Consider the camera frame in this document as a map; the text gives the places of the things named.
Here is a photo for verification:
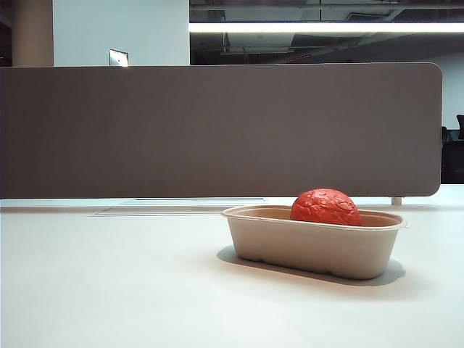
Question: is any long white ceiling light strip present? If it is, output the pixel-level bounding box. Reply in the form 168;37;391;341
188;22;464;34

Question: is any white wall switch plate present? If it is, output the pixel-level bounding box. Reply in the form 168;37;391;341
108;48;131;67

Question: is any wrinkled orange fruit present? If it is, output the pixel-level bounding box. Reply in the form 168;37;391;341
289;187;363;227

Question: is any beige round column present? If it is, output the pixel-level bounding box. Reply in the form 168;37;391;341
10;0;55;67

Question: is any beige paper lunchbox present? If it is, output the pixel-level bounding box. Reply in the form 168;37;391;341
220;204;411;281

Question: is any grey-brown desk divider panel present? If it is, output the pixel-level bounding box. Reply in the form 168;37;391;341
0;62;444;199

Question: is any black office chair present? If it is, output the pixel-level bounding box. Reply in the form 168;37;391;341
441;114;464;184

